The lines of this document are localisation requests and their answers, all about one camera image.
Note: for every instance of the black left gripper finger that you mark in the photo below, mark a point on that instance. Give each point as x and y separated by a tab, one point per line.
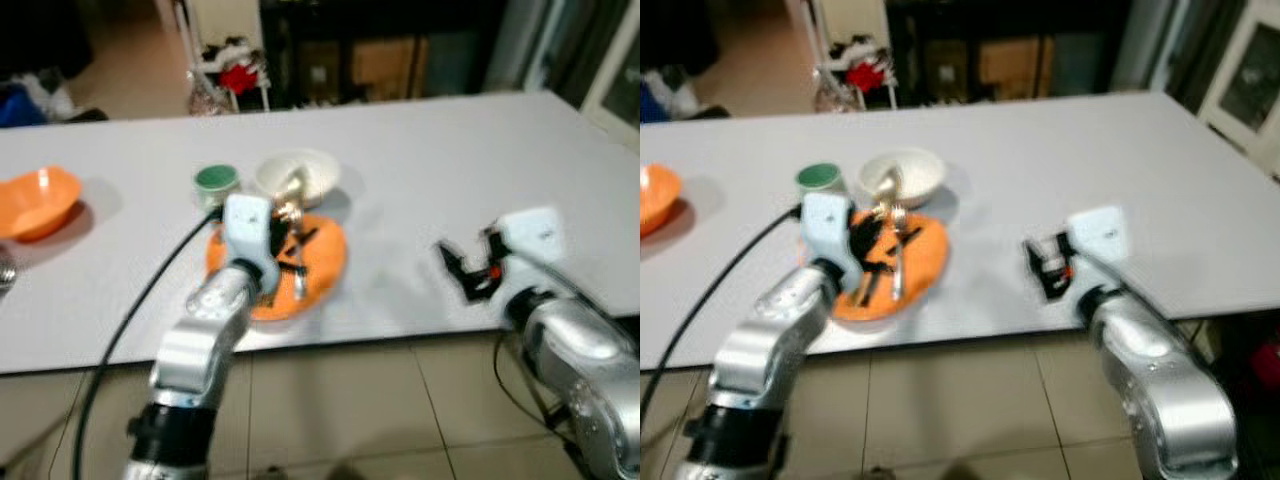
306	238
287	284
868	286
888	240

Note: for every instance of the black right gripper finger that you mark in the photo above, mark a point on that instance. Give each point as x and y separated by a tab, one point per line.
470	288
1047	288
450	256
1032	256

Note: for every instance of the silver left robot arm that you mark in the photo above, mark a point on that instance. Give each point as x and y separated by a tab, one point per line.
200	350
760	360

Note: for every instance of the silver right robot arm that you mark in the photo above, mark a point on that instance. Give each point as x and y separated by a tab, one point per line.
580	360
1165	380

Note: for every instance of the orange plate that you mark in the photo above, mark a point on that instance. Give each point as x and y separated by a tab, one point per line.
325	265
925	260

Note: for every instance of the white bowl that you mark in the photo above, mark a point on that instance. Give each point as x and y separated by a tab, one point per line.
920	172
315	172

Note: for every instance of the green mug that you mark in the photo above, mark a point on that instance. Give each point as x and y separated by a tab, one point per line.
215	183
822	180

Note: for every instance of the red cloth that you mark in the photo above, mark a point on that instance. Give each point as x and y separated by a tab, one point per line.
238	77
865	75

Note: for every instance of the orange bowl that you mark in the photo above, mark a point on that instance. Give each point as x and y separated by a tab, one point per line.
658	195
35	200

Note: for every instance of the brown cardboard box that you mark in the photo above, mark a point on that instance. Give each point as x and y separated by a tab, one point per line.
1015	65
385	65

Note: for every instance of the white rack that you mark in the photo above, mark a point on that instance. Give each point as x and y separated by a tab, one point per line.
192	50
822	50

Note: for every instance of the white framed glass door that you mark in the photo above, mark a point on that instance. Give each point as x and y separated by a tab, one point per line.
612	95
1225	95

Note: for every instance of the blue bag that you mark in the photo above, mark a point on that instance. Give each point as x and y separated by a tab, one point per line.
650	105
20	105

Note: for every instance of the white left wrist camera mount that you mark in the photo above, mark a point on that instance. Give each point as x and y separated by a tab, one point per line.
248	225
828	225

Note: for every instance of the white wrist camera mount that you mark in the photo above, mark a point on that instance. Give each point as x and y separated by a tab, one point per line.
248	225
1097	235
828	225
530	235

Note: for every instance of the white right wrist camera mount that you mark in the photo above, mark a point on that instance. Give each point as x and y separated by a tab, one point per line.
530	235
1097	235

